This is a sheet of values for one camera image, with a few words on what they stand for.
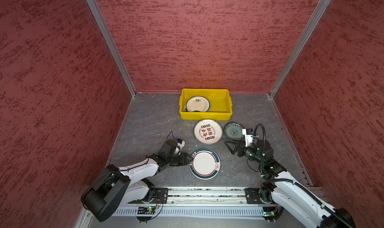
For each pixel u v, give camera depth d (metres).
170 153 0.70
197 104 1.09
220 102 1.13
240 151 0.70
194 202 0.73
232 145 0.71
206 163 0.85
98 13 0.77
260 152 0.62
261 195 0.69
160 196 0.74
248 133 0.72
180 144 0.82
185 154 0.78
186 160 0.77
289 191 0.53
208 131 0.98
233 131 1.00
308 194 0.48
